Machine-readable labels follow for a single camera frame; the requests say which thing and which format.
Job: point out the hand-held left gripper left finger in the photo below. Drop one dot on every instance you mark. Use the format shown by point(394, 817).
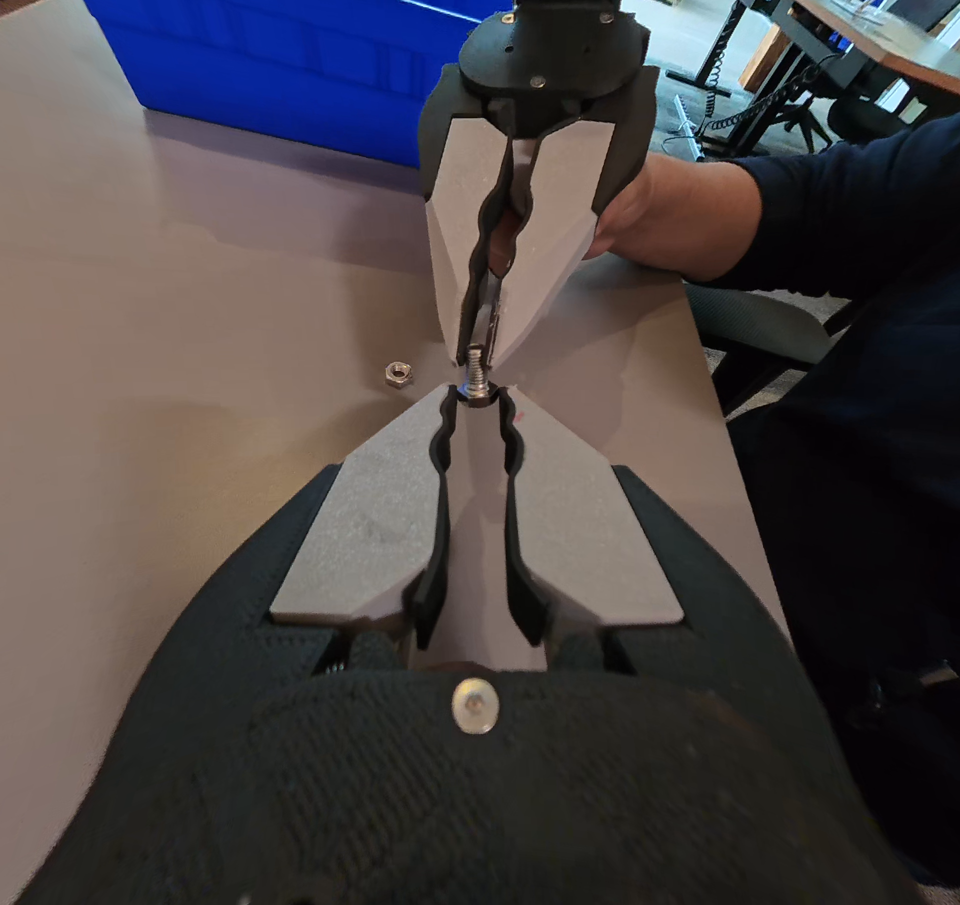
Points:
point(375, 530)

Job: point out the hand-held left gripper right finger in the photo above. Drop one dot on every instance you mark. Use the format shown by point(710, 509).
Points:
point(585, 537)

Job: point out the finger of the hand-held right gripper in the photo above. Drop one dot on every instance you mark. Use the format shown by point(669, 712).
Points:
point(457, 207)
point(562, 207)

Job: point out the silver hex bolt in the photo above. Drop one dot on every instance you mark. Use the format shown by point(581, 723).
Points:
point(476, 380)

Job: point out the person's right forearm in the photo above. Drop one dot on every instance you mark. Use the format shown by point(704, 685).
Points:
point(862, 200)

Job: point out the person's right hand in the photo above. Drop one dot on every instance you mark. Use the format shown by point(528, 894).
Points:
point(660, 215)

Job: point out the grey office chair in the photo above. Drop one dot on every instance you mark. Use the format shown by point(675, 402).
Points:
point(765, 320)

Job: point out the blue plastic bin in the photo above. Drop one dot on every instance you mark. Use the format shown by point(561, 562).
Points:
point(262, 57)

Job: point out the wooden desk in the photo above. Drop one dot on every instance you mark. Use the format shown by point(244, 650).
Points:
point(825, 12)

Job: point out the person's dark clothed body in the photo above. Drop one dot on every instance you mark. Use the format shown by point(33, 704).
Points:
point(862, 507)

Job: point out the black office chair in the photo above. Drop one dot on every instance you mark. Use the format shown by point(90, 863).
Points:
point(870, 117)

